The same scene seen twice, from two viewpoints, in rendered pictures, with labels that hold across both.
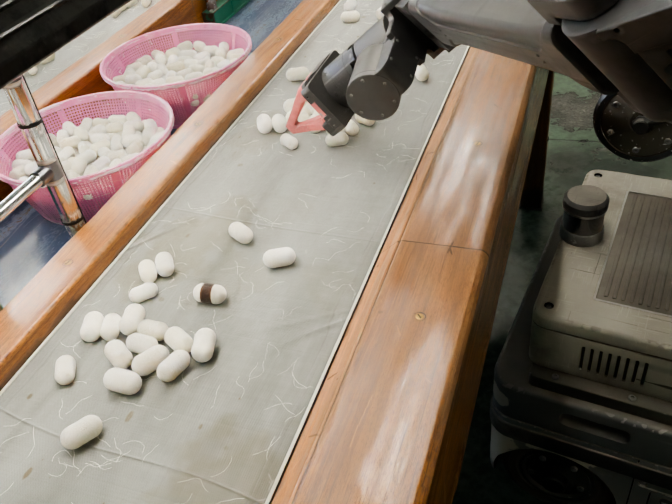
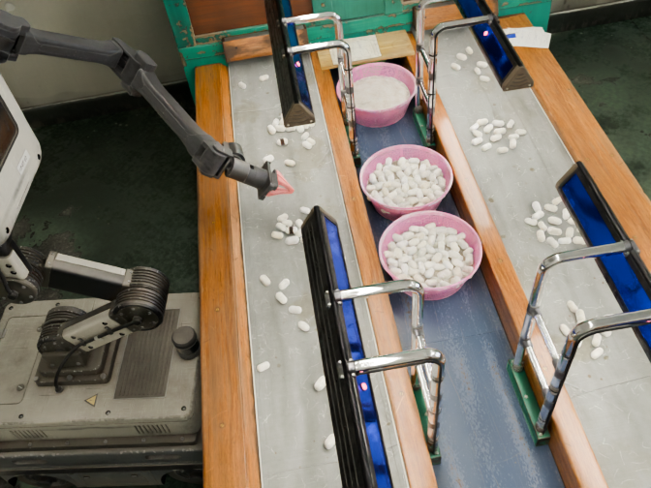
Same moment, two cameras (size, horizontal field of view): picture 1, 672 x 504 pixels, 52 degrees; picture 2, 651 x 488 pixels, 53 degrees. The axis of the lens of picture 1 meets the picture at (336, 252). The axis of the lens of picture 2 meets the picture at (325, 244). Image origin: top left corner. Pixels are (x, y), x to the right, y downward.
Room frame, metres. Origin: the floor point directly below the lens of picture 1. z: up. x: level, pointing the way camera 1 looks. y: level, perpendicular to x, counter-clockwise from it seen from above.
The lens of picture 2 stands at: (2.01, -0.48, 2.08)
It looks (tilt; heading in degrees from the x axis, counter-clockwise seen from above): 49 degrees down; 154
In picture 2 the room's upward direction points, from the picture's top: 8 degrees counter-clockwise
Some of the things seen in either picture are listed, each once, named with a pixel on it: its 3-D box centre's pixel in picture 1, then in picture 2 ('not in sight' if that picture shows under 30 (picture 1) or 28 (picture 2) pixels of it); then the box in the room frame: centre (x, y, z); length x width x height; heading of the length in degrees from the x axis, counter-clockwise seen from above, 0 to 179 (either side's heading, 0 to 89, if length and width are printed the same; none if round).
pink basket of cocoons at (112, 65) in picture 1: (182, 77); (429, 259); (1.17, 0.23, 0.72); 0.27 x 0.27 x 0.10
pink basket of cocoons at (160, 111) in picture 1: (93, 160); (405, 186); (0.92, 0.34, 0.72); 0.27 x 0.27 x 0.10
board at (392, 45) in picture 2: not in sight; (364, 49); (0.31, 0.61, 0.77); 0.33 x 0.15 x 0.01; 66
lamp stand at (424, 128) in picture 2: not in sight; (451, 73); (0.76, 0.63, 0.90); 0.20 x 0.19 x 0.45; 156
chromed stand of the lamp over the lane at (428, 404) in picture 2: not in sight; (387, 381); (1.48, -0.13, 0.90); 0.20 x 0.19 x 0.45; 156
